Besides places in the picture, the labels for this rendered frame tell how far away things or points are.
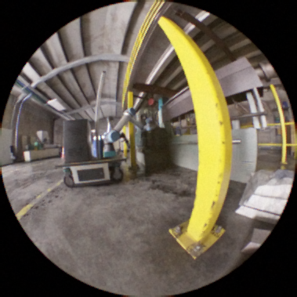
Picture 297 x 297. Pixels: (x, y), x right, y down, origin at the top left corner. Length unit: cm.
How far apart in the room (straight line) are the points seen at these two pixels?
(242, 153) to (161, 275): 117
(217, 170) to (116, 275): 55
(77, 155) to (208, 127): 120
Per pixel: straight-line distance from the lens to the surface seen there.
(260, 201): 68
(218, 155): 28
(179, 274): 49
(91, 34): 569
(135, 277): 48
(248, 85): 135
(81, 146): 117
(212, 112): 29
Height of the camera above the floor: 48
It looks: 3 degrees down
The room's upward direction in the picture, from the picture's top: 4 degrees counter-clockwise
